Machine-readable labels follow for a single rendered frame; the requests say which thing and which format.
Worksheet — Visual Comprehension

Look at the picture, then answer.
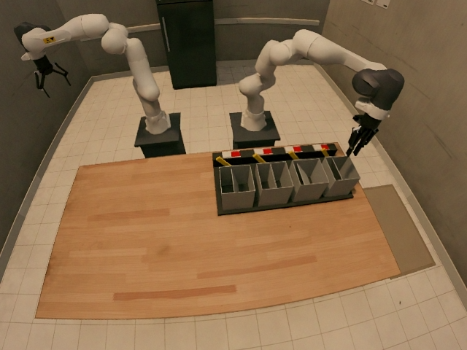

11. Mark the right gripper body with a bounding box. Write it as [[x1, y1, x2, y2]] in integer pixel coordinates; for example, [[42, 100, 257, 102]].
[[33, 55, 53, 75]]

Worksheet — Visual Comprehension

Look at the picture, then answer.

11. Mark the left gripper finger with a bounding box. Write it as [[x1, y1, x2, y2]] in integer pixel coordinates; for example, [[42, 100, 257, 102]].
[[353, 128, 379, 156], [346, 126, 368, 157]]

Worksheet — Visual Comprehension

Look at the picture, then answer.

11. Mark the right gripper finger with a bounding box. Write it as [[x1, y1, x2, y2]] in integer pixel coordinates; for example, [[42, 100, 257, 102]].
[[48, 62, 71, 86], [34, 70, 49, 98]]

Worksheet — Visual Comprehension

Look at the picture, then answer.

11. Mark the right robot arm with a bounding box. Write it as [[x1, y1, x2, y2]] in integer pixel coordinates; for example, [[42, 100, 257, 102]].
[[14, 14, 171, 134]]

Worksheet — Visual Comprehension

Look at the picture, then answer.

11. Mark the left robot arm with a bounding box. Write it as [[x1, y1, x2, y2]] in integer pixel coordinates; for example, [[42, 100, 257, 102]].
[[239, 29, 405, 131]]

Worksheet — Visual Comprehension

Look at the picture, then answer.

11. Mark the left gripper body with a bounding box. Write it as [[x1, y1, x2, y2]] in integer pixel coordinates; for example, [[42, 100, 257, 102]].
[[358, 112, 382, 134]]

